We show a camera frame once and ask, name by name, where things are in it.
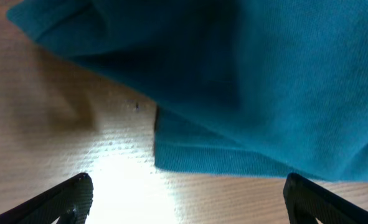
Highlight blue polo shirt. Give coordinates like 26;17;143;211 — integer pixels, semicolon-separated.
7;0;368;181

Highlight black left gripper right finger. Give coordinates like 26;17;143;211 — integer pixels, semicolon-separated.
283;173;368;224

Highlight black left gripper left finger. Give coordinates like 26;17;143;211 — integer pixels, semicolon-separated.
0;172;93;224

